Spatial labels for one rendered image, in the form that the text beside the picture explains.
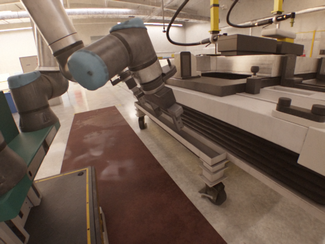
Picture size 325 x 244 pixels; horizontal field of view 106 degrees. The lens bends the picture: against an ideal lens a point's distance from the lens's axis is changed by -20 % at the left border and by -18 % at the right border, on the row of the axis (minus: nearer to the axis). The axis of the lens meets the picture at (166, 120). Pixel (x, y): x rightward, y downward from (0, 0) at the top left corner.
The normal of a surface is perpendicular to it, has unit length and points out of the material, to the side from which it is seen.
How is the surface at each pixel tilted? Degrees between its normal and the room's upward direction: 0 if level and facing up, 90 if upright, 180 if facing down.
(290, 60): 90
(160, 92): 25
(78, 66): 115
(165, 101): 96
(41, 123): 70
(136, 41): 82
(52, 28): 101
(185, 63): 90
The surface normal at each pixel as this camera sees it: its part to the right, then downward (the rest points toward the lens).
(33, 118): 0.56, -0.07
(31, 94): 0.79, 0.18
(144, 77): -0.01, 0.67
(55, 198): -0.06, -0.93
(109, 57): 0.69, 0.06
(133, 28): 0.48, 0.44
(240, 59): -0.89, 0.22
